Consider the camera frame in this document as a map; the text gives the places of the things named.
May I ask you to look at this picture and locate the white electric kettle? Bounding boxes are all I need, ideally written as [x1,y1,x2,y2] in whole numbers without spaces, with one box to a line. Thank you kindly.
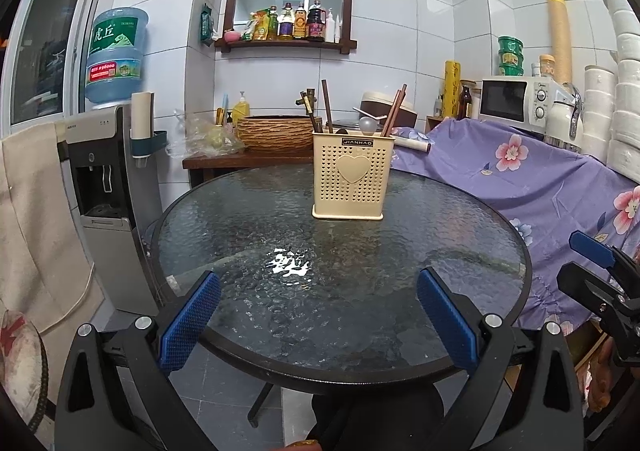
[544,84,585,152]

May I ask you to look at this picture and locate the person's leg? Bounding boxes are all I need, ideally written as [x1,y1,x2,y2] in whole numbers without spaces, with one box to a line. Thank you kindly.
[305,381,446,451]

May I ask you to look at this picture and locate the round glass table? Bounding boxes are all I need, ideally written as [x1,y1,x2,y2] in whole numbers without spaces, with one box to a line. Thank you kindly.
[150,164,533,427]

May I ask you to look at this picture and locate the teal cup holder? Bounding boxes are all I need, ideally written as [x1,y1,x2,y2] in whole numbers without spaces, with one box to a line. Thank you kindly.
[131,130,168,159]

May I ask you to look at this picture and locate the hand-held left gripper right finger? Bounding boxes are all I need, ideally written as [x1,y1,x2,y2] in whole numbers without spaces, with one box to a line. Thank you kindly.
[410,267,586,451]

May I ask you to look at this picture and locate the grey water dispenser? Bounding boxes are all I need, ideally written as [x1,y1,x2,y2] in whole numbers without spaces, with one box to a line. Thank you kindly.
[54,104,163,317]

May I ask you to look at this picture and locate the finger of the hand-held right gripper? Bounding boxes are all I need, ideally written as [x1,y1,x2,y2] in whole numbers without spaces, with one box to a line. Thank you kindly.
[569,229,640,282]
[556,262,640,327]

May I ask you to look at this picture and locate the white frying pan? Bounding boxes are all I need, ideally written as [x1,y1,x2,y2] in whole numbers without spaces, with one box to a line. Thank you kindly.
[332,118,432,155]

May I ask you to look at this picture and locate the yellow plastic wrap roll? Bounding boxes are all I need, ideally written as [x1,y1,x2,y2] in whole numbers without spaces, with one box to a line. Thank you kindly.
[442,60,462,121]

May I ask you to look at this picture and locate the glass pan lid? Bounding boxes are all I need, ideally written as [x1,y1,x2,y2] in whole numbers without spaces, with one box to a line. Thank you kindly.
[332,118,388,129]

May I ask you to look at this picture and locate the white paper cup stack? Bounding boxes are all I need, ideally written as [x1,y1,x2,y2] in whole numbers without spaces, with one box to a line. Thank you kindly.
[130,91,155,139]

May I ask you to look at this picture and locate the tall beige paper cup stack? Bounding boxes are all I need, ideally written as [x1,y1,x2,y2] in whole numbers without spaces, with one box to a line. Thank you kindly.
[546,0,573,84]

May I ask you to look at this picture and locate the bronze faucet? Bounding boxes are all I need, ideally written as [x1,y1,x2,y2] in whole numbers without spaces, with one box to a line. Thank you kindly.
[295,88,321,119]

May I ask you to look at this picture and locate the purple floral cloth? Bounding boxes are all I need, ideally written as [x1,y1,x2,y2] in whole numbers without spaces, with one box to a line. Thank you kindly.
[390,118,640,332]

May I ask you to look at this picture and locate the beige cloth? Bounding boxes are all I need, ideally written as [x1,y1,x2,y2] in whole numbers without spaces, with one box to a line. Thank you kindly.
[0,124,106,332]

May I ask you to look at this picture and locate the cream plastic utensil holder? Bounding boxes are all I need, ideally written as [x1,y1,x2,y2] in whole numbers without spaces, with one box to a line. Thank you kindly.
[312,130,397,221]

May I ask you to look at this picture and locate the brown ribbed wash basin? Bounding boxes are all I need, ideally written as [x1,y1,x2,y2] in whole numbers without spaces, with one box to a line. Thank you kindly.
[236,115,323,154]

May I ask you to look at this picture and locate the round cushioned stool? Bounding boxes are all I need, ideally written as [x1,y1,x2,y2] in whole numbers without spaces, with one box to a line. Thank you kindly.
[0,308,56,437]

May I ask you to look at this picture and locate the yellow soap pump bottle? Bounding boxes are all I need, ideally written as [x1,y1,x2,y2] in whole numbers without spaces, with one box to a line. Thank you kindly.
[231,91,252,128]

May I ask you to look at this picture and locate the aluminium sliding window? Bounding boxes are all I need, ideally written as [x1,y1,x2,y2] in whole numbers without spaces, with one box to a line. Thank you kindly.
[7,0,103,127]

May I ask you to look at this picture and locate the white microwave oven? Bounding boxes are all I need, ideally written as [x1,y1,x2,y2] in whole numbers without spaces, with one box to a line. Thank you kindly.
[479,76,558,126]

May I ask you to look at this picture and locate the clear plastic bag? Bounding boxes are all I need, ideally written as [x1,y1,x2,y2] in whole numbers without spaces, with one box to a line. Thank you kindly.
[165,111,246,159]

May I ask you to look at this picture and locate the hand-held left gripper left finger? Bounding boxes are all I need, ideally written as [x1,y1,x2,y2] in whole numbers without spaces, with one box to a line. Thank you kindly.
[54,270,236,451]

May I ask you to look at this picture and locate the cooking oil bottle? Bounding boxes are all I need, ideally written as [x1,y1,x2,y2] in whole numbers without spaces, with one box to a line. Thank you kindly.
[277,2,295,40]

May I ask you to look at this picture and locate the wooden framed mirror shelf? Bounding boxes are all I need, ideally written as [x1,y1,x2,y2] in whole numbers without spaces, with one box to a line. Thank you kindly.
[214,0,361,56]

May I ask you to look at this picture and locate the person's right hand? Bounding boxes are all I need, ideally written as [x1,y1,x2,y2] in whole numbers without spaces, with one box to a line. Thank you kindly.
[587,337,618,414]

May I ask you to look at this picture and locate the green hanging packet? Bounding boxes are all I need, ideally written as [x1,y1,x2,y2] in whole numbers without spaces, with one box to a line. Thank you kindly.
[199,4,220,46]

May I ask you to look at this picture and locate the brown white rice cooker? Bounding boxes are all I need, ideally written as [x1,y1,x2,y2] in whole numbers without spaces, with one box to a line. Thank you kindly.
[360,91,417,129]

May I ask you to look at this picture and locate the wooden washstand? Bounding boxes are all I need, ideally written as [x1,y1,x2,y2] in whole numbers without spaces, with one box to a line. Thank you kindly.
[181,146,316,189]

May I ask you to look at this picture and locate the blue water jug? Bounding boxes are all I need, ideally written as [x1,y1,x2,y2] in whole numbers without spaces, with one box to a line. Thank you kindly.
[84,7,150,107]

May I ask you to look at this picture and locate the dark soy sauce bottle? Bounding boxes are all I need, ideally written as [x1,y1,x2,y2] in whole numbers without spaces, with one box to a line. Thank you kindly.
[305,0,326,42]

